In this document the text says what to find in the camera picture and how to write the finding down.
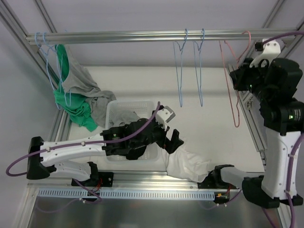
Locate aluminium frame right rail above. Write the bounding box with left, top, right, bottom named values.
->
left=228, top=38, right=297, bottom=171

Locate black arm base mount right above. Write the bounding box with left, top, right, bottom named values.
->
left=197, top=176, right=238, bottom=190

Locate blue hanger of grey top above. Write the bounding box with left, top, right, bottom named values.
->
left=193, top=29, right=205, bottom=107

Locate aluminium hanging rod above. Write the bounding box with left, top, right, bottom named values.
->
left=26, top=28, right=299, bottom=45

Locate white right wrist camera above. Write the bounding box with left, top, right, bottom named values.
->
left=249, top=40, right=281, bottom=68

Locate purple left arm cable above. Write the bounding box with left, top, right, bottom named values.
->
left=6, top=101, right=161, bottom=177

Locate blue hanger far left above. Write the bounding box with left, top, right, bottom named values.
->
left=34, top=32, right=62, bottom=110

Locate white slotted cable duct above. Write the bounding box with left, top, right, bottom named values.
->
left=38, top=188, right=215, bottom=201

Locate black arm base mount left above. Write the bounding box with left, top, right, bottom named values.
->
left=78, top=171, right=114, bottom=188

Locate black tank top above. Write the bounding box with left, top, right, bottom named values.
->
left=125, top=146, right=147, bottom=161

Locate aluminium frame rail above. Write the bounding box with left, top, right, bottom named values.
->
left=28, top=169, right=245, bottom=190
left=228, top=38, right=297, bottom=171
left=42, top=71, right=72, bottom=170

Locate aluminium frame left rail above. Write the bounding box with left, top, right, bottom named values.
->
left=42, top=71, right=72, bottom=170

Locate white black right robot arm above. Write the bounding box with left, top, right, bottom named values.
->
left=209, top=58, right=304, bottom=209

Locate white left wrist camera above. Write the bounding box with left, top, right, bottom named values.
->
left=155, top=105, right=176, bottom=131

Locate green tank top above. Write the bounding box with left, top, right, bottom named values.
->
left=53, top=48, right=97, bottom=132

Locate aluminium frame front rail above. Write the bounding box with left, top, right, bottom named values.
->
left=28, top=169, right=245, bottom=190

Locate white tank top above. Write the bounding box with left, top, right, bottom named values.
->
left=162, top=146, right=211, bottom=183

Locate white plastic perforated basket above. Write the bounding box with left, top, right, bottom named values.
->
left=105, top=100, right=161, bottom=164

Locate grey tank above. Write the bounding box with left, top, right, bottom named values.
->
left=110, top=110, right=140, bottom=127
left=63, top=47, right=116, bottom=127

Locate blue wire hanger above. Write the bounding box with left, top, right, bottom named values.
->
left=173, top=29, right=188, bottom=107

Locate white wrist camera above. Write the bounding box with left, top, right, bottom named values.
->
left=155, top=105, right=176, bottom=131
left=249, top=40, right=281, bottom=68

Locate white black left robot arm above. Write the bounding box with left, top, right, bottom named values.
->
left=26, top=118, right=184, bottom=186

